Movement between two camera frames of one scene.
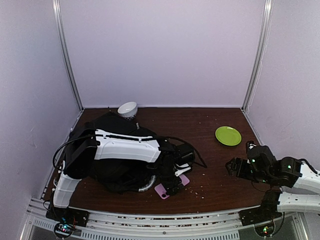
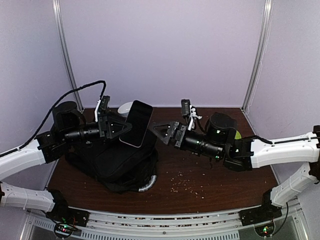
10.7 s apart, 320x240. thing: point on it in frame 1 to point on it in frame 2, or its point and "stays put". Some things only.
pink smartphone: x=161 y=190 to x=136 y=124
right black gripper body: x=241 y=173 to x=182 y=129
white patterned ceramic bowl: x=128 y=110 stays put
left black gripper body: x=171 y=187 to x=102 y=122
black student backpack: x=120 y=176 stays put
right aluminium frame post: x=255 y=70 stays put
